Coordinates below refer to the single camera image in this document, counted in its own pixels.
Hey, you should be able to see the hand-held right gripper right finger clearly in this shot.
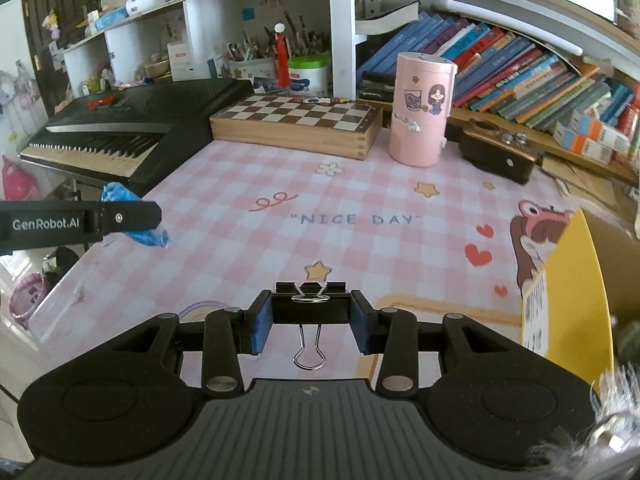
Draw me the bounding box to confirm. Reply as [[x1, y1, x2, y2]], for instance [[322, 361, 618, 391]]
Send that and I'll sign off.
[[349, 289, 521, 396]]

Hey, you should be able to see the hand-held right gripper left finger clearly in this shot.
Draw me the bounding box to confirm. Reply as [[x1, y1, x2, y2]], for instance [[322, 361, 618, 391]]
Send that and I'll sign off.
[[112, 289, 275, 393]]

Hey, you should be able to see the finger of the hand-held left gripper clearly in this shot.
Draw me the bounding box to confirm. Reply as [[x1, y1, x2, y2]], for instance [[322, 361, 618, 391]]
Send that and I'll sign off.
[[100, 201, 162, 237]]

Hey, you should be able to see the blue plastic cover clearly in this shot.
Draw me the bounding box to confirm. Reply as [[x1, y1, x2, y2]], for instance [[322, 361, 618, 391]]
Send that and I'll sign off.
[[101, 182, 170, 249]]

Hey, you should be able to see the black binder clip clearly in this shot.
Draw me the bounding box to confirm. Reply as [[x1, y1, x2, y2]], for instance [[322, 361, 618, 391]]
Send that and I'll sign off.
[[272, 281, 351, 371]]

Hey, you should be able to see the yellow cardboard box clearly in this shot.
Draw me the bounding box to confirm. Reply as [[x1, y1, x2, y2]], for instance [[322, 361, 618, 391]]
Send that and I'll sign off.
[[520, 208, 640, 396]]

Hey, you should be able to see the pink checked desktop tablecloth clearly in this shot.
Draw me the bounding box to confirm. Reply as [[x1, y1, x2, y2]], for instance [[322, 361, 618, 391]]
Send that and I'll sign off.
[[27, 137, 640, 381]]

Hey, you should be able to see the black electronic keyboard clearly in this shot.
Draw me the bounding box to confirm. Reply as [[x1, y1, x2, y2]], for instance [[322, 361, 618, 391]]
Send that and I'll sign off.
[[17, 77, 256, 198]]

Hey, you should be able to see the white box with red label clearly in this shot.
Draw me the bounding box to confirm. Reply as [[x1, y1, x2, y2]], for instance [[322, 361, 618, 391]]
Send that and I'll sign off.
[[166, 40, 194, 81]]

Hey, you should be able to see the wooden chessboard box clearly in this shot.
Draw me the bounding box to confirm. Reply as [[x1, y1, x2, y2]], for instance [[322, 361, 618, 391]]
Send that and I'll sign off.
[[209, 94, 385, 161]]

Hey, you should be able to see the bunch of pens and brushes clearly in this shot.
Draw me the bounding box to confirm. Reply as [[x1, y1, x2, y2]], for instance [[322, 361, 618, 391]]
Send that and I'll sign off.
[[225, 10, 331, 81]]

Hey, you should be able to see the dark wooden door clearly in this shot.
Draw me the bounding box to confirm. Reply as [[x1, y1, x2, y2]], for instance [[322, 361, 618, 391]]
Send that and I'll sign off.
[[20, 0, 101, 116]]

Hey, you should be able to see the white blue tissue pack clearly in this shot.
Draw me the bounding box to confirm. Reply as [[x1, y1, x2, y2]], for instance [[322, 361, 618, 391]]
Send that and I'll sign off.
[[125, 0, 166, 15]]

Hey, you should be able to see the dark brown wooden box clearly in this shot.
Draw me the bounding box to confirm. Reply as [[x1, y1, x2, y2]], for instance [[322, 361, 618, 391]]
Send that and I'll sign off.
[[459, 117, 544, 185]]

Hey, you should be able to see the pink cylinder container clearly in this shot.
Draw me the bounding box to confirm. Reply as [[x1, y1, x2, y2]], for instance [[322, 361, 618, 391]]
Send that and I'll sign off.
[[388, 51, 459, 167]]

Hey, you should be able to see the red pen with white cap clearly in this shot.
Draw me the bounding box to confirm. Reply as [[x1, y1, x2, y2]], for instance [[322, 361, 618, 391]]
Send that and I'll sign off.
[[274, 22, 292, 88]]

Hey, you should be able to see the green lid white jar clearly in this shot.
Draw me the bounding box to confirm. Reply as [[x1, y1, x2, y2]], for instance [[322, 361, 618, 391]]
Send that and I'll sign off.
[[287, 55, 331, 97]]

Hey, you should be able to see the orange white small box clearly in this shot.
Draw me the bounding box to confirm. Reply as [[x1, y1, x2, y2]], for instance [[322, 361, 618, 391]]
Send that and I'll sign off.
[[575, 110, 633, 153], [552, 122, 613, 165]]

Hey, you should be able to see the white shelf unit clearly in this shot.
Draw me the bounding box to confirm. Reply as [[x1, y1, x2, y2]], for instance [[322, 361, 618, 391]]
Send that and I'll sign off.
[[62, 0, 640, 186]]

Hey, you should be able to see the dark book with white pages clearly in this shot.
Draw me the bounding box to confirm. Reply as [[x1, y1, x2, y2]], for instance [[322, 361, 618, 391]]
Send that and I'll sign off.
[[356, 0, 420, 36]]

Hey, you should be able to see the white lamp bar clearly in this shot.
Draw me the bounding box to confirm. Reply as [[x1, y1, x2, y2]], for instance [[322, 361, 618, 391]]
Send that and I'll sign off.
[[434, 0, 586, 56]]

